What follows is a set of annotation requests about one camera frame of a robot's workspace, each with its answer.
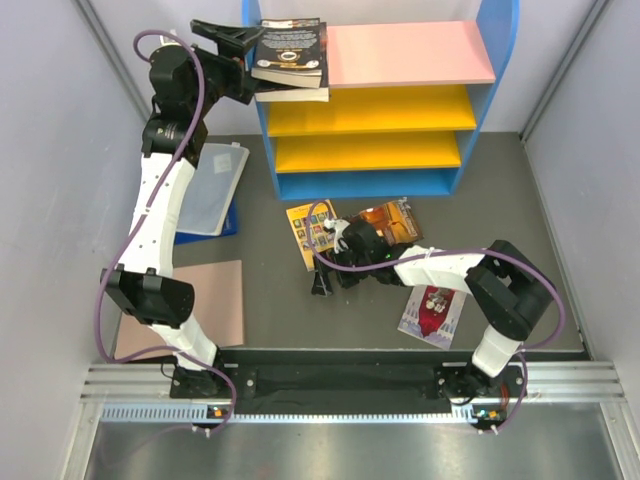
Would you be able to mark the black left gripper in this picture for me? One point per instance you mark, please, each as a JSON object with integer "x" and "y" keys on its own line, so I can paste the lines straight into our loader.
{"x": 238, "y": 87}

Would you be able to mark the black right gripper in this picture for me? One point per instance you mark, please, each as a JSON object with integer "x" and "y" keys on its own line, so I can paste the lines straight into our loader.
{"x": 322, "y": 285}

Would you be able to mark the black Storey Treehouse book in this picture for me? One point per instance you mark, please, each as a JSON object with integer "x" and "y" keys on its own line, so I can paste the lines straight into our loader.
{"x": 291, "y": 52}

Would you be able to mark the dark Tale of Two Cities book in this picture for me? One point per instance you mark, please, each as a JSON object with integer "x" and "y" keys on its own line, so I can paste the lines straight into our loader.
{"x": 303, "y": 95}

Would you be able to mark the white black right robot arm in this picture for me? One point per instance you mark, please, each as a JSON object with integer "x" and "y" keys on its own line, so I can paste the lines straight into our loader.
{"x": 510, "y": 291}

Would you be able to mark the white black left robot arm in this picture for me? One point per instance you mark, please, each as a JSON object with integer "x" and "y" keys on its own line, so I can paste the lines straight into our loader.
{"x": 187, "y": 82}

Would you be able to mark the yellow Shakespeare paperback book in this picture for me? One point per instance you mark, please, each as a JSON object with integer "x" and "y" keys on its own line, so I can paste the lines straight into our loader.
{"x": 308, "y": 230}

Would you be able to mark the black red-lettered glossy book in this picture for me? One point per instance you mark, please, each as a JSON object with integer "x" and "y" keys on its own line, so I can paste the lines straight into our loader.
{"x": 394, "y": 221}

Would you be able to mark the translucent white zip file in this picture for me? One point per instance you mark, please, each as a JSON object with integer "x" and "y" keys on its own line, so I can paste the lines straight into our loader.
{"x": 210, "y": 193}

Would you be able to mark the pink brown flat folder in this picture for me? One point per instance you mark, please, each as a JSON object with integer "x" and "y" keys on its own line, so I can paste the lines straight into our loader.
{"x": 218, "y": 308}

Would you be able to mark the purple red illustrated book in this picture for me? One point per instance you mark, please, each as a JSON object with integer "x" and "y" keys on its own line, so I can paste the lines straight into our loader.
{"x": 432, "y": 314}

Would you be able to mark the colourful blue-framed bookshelf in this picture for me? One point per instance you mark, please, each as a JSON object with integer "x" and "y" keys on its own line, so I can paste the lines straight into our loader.
{"x": 407, "y": 105}

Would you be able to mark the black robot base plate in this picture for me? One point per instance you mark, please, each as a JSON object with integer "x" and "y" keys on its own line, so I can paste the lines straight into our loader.
{"x": 337, "y": 382}

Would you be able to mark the grey slotted cable duct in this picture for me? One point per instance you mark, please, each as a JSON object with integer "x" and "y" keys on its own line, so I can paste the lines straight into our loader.
{"x": 205, "y": 414}

